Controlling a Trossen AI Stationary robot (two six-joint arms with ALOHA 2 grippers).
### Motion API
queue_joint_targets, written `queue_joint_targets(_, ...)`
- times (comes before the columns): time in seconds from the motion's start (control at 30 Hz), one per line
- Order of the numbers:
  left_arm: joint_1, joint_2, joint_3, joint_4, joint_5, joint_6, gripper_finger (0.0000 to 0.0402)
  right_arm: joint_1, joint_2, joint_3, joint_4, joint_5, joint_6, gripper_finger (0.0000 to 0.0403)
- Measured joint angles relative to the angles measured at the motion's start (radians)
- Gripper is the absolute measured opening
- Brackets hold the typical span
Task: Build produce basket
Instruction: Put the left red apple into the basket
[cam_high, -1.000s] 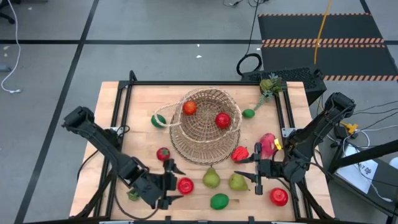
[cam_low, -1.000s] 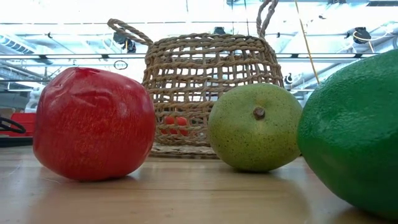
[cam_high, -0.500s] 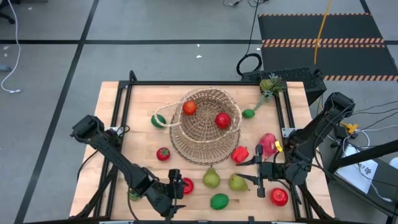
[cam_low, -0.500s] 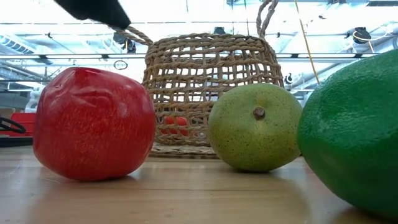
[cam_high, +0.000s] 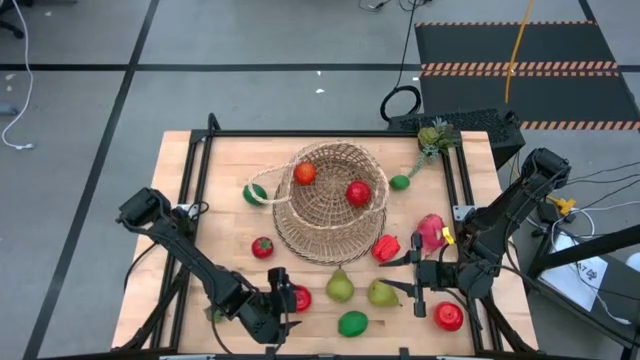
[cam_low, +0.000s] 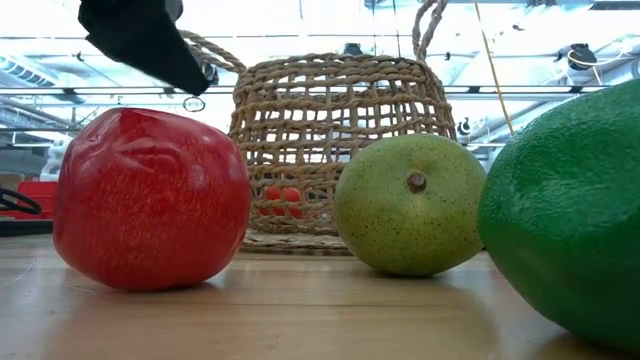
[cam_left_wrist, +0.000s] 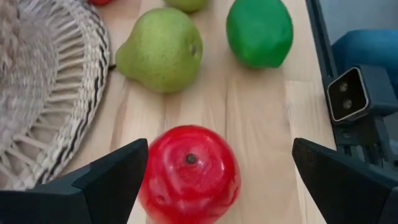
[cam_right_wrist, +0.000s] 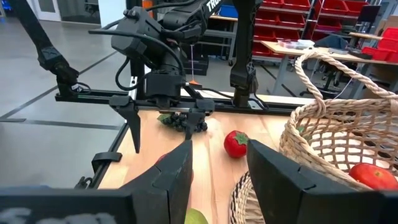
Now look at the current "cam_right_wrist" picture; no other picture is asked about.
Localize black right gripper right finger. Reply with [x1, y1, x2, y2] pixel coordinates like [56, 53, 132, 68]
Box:
[246, 139, 386, 224]

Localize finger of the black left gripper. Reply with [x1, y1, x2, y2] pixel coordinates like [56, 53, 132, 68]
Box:
[185, 111, 206, 141]
[116, 105, 141, 154]

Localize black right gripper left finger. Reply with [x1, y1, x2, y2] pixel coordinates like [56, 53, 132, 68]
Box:
[120, 139, 194, 224]

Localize yellow-green pear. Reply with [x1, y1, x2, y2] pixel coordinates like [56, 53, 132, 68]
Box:
[185, 208, 210, 224]

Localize black grape bunch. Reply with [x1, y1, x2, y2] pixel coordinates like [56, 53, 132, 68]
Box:
[157, 111, 208, 133]

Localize orange tipped tool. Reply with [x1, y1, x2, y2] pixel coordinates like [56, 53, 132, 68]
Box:
[188, 44, 203, 88]

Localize black crate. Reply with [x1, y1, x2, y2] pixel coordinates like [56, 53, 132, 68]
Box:
[183, 57, 210, 77]

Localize round woven placemat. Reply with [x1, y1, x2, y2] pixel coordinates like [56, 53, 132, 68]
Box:
[229, 170, 259, 224]

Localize red strawberry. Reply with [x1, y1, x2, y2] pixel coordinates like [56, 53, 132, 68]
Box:
[223, 129, 249, 159]

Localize grey shelf unit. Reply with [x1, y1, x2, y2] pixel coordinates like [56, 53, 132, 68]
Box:
[198, 15, 239, 63]

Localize blue bin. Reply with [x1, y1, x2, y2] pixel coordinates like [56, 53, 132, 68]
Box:
[218, 4, 239, 19]

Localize wooden desk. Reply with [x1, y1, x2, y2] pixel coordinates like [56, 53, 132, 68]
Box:
[261, 40, 398, 97]

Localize clear plastic box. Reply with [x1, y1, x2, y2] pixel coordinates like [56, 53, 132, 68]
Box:
[277, 39, 315, 50]

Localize red bin storage rack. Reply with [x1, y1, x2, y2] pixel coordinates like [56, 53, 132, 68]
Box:
[251, 0, 368, 58]

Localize dark office chair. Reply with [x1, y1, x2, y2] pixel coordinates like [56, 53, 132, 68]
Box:
[300, 34, 351, 97]

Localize red bins on desk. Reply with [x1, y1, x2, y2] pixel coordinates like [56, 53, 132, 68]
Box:
[362, 27, 398, 63]

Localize black monitor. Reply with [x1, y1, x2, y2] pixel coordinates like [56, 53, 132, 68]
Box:
[357, 4, 382, 34]

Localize black aluminium table frame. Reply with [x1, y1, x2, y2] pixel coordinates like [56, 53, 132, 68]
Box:
[55, 88, 315, 190]

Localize woven basket with rope handles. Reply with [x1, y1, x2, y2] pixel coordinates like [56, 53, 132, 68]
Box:
[279, 51, 398, 192]

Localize black frame strut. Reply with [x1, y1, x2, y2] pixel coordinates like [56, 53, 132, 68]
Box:
[8, 0, 80, 96]
[229, 0, 264, 108]

